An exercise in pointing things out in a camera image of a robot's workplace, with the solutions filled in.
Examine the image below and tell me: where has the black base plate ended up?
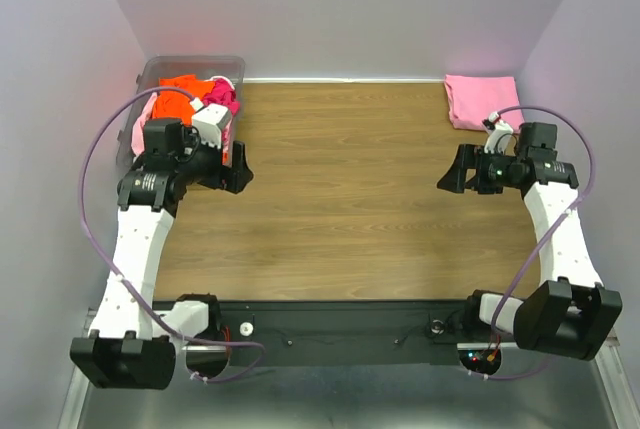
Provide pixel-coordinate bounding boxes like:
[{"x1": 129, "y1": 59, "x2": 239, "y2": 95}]
[{"x1": 149, "y1": 298, "x2": 506, "y2": 368}]

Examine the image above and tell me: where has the magenta t shirt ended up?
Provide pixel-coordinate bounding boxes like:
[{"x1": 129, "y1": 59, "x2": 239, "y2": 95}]
[{"x1": 201, "y1": 77, "x2": 241, "y2": 116}]

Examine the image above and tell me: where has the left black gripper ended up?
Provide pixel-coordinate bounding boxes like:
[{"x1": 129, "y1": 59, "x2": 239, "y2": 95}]
[{"x1": 175, "y1": 126, "x2": 253, "y2": 192}]

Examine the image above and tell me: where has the folded pink t shirt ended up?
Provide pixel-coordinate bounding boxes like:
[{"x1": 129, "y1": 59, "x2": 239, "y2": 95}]
[{"x1": 444, "y1": 74, "x2": 520, "y2": 132}]

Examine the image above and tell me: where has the clear plastic bin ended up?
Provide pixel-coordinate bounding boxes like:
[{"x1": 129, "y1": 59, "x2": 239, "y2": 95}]
[{"x1": 116, "y1": 55, "x2": 245, "y2": 170}]

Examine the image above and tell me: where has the orange t shirt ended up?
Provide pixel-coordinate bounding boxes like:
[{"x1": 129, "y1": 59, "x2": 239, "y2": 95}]
[{"x1": 151, "y1": 74, "x2": 215, "y2": 125}]

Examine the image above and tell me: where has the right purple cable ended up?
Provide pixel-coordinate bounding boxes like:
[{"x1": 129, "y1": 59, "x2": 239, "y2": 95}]
[{"x1": 467, "y1": 105, "x2": 598, "y2": 381}]

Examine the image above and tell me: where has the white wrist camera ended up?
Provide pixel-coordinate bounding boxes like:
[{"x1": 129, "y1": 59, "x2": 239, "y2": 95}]
[
  {"x1": 482, "y1": 112, "x2": 514, "y2": 155},
  {"x1": 192, "y1": 104, "x2": 232, "y2": 149}
]

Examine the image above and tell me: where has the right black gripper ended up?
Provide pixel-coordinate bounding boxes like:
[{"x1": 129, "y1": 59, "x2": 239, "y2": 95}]
[{"x1": 436, "y1": 143, "x2": 523, "y2": 194}]

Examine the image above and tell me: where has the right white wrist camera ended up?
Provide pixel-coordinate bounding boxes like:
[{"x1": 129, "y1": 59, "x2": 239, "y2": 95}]
[{"x1": 482, "y1": 112, "x2": 514, "y2": 155}]

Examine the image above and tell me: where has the light pink shirt in bin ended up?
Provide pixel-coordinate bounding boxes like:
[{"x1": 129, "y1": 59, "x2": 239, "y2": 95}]
[{"x1": 131, "y1": 92, "x2": 158, "y2": 157}]

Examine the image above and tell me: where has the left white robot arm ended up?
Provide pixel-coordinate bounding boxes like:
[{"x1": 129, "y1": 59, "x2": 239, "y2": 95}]
[{"x1": 70, "y1": 114, "x2": 253, "y2": 390}]

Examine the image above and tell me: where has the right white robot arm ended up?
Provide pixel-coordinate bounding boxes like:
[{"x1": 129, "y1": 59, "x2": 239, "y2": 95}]
[{"x1": 437, "y1": 113, "x2": 623, "y2": 361}]

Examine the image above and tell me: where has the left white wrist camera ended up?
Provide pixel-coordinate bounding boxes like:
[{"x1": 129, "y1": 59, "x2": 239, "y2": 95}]
[{"x1": 192, "y1": 104, "x2": 232, "y2": 149}]

